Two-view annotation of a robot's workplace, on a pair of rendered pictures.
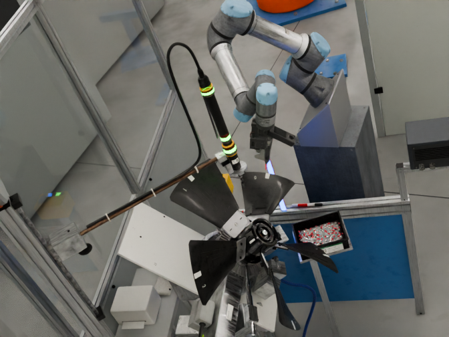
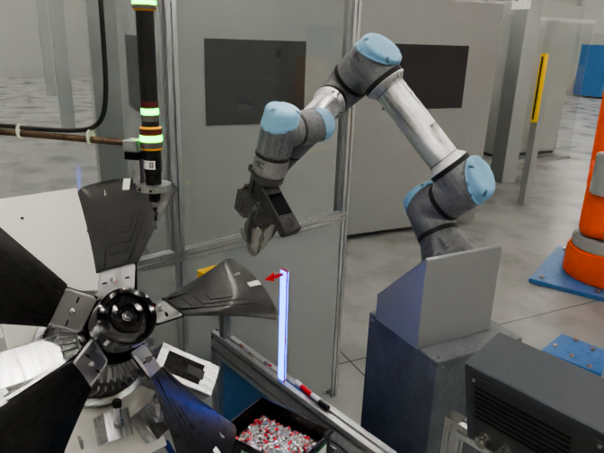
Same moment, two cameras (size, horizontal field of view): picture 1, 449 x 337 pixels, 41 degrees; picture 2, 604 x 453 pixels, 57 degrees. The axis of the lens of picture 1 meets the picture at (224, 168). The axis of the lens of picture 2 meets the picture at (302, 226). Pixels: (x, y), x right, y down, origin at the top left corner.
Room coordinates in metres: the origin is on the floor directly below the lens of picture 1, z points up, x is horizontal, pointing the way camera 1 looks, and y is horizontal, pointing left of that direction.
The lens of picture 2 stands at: (0.76, -0.78, 1.76)
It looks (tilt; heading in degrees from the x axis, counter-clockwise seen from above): 19 degrees down; 25
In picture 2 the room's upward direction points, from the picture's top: 2 degrees clockwise
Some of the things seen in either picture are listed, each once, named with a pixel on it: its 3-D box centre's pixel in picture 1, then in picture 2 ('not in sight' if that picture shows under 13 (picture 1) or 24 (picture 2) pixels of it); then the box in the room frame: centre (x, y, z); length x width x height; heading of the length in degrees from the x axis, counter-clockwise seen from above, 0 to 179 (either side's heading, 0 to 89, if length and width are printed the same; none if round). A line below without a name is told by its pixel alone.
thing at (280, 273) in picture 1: (272, 271); (153, 421); (1.60, -0.03, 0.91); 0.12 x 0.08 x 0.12; 66
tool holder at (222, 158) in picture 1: (231, 161); (147, 164); (1.63, -0.03, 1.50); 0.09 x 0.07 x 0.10; 101
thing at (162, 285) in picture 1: (166, 280); not in sight; (1.81, 0.42, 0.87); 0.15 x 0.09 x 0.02; 151
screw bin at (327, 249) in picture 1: (320, 235); (275, 441); (1.74, -0.28, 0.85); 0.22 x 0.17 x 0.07; 81
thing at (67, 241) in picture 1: (66, 242); not in sight; (1.51, 0.57, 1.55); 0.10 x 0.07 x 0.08; 101
